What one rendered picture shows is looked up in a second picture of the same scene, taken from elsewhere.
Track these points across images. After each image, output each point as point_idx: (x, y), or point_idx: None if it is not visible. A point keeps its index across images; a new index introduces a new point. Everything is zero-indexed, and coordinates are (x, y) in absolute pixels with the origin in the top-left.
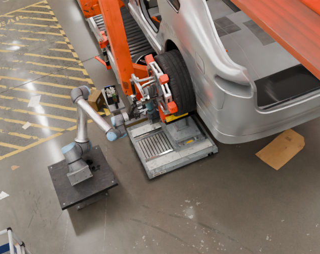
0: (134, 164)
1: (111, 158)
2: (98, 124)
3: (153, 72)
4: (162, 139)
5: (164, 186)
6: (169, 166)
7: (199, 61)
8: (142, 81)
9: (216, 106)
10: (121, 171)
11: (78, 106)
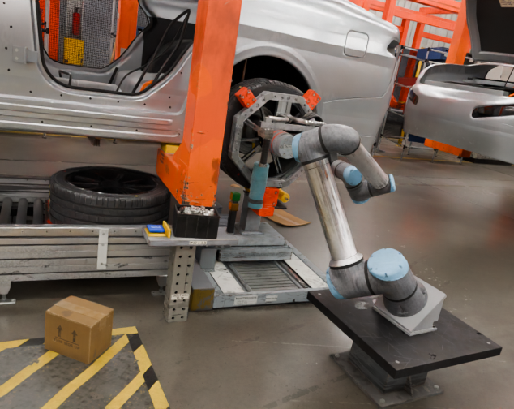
0: (303, 311)
1: (289, 336)
2: (380, 171)
3: (281, 103)
4: (254, 269)
5: None
6: (319, 269)
7: (357, 40)
8: None
9: (379, 92)
10: (323, 327)
11: (331, 172)
